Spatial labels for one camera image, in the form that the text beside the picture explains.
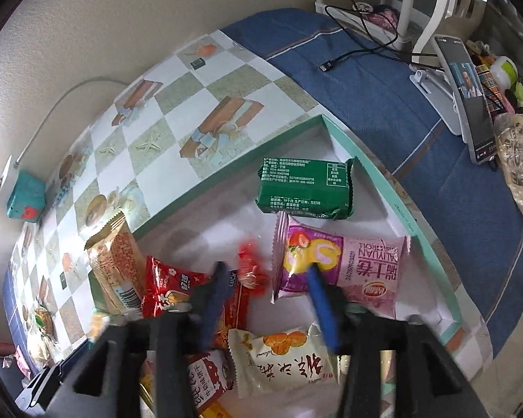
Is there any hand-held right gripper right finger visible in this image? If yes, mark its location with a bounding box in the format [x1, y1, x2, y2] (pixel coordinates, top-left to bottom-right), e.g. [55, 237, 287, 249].
[305, 265, 491, 418]

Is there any white power strip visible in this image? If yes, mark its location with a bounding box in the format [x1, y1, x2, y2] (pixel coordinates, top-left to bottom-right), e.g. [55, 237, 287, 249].
[0, 154, 14, 206]

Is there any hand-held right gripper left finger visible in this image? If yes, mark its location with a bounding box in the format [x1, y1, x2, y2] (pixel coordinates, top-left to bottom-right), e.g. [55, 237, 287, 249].
[48, 261, 232, 418]

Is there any small teal box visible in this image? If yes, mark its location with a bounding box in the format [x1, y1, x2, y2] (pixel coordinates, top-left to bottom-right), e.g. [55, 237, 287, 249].
[6, 171, 46, 224]

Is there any blue cloth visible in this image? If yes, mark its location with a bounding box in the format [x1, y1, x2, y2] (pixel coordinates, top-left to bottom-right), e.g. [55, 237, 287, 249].
[220, 8, 523, 360]

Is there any small red candy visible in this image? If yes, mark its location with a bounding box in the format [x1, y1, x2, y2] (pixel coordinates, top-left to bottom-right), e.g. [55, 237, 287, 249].
[236, 243, 268, 299]

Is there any black smartphone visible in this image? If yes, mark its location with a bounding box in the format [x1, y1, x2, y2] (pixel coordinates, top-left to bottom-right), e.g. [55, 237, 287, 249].
[431, 35, 498, 165]

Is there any teal cardboard box tray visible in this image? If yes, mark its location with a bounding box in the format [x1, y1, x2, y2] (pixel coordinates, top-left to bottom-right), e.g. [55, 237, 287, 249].
[87, 113, 465, 418]

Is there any white power cable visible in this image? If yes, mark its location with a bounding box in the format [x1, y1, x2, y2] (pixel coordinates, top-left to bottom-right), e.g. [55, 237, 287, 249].
[15, 77, 127, 170]

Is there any dark red snack packet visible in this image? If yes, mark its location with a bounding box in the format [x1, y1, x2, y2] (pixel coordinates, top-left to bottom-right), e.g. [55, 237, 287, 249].
[187, 350, 235, 416]

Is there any pink wrapper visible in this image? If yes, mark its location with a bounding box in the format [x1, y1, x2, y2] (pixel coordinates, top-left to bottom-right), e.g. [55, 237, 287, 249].
[15, 348, 33, 377]

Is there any white lattice frame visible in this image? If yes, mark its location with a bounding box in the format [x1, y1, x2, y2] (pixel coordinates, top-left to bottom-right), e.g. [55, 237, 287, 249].
[412, 0, 491, 66]

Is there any green white bottle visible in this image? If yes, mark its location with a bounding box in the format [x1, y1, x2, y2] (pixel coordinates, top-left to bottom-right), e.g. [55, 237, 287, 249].
[490, 56, 518, 88]

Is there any red cartoon snack packet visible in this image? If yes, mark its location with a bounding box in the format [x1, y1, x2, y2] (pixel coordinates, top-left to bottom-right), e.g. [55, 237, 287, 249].
[142, 256, 212, 319]

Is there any green snack packet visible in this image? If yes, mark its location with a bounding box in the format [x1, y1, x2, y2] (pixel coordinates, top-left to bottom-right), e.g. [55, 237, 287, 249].
[255, 157, 357, 219]

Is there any yellow snack packet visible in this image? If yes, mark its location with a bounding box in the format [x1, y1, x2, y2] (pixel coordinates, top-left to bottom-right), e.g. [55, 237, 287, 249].
[139, 370, 232, 418]

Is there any pink snack packet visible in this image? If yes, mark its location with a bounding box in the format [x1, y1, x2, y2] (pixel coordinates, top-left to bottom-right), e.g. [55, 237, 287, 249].
[270, 211, 412, 319]

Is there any tan biscuit packet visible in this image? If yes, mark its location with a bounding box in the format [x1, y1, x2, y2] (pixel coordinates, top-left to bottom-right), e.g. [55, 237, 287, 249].
[84, 211, 146, 316]

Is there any clear bag of bread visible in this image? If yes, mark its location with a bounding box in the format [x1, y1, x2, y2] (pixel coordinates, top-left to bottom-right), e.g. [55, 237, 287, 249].
[492, 113, 523, 227]

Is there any orange red snack packet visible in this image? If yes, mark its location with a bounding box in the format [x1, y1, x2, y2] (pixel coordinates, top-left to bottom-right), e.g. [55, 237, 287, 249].
[215, 270, 250, 351]

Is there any white snack packet orange print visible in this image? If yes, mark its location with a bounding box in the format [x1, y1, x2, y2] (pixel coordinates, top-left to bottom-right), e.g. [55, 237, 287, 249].
[227, 326, 343, 399]

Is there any black cable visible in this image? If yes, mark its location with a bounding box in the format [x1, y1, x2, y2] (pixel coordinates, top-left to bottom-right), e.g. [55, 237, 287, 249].
[318, 0, 445, 74]

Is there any pink cloth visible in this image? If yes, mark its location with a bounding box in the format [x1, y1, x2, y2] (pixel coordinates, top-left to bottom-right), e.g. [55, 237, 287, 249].
[365, 5, 402, 32]

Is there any white phone stand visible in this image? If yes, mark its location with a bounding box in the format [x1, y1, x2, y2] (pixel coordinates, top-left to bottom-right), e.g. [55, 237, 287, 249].
[409, 67, 465, 142]

